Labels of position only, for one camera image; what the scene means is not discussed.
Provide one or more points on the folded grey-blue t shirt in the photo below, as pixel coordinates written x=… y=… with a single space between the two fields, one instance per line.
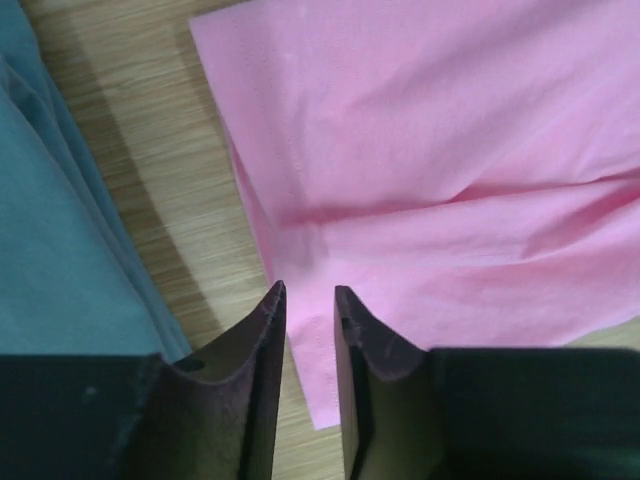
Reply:
x=72 y=281

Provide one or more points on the pink t shirt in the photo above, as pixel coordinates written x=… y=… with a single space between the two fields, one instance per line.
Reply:
x=469 y=168

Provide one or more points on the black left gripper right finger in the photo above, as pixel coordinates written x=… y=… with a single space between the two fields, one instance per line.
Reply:
x=481 y=413

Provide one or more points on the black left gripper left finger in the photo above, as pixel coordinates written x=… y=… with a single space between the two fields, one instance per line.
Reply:
x=211 y=415

